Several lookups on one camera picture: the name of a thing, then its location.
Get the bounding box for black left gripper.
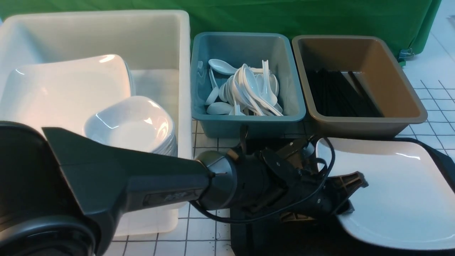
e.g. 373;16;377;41
231;138;369;223

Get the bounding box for large white square plate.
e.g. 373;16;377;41
329;138;455;251

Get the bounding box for white spoon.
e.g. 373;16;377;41
208;59;237;76
242;67;283;116
262;60;278;106
233;63;264;116
207;102;234;115

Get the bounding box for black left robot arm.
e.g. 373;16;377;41
1;121;368;256

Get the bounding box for black serving tray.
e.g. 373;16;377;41
231;138;454;256

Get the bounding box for pile of black chopsticks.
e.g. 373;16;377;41
306;69;384;118

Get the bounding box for brown plastic bin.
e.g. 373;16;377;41
291;35;428;138

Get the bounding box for teal plastic bin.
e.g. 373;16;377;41
190;32;307;138

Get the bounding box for metal binder clip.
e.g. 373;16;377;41
397;48;416;63

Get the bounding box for green cloth backdrop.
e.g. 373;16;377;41
1;0;441;56

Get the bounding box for stack of white bowls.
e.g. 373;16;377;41
84;96;178;156

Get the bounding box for large white plastic tub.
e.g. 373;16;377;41
0;10;193;237

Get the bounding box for stack of white square plates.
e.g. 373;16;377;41
1;54;135;135

